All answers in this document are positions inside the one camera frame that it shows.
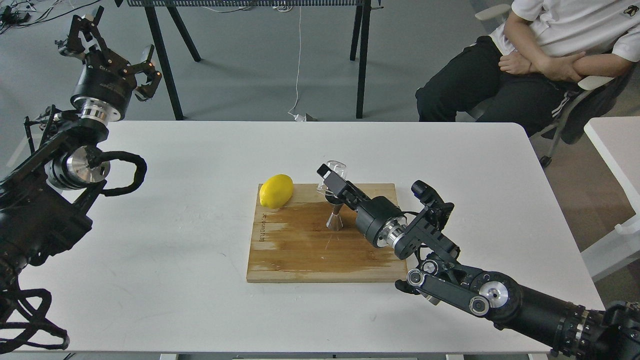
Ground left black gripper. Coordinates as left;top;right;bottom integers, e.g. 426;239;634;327
55;6;163;123

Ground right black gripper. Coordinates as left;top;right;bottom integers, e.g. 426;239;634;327
317;164;407;249

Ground clear plastic measuring cup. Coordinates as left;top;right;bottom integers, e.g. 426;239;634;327
316;160;347;196

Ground steel double jigger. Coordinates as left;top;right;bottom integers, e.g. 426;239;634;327
325;194;345;231

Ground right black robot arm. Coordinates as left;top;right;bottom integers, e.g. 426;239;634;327
317;164;640;360

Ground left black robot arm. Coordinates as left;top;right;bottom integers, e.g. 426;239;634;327
0;6;162;354

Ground yellow lemon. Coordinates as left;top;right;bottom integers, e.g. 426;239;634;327
258;174;294;209

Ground wooden cutting board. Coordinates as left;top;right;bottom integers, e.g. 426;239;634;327
246;183;408;283

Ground seated person white shirt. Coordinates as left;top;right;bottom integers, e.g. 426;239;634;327
414;0;640;136

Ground office chair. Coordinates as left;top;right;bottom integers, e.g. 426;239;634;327
460;2;640;170

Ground white hanging cable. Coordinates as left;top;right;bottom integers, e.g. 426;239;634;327
287;6;319;123

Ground black floor cables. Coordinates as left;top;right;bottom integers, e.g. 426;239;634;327
0;0;103;36

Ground black frame table background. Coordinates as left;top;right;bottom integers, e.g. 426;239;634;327
114;0;385;121

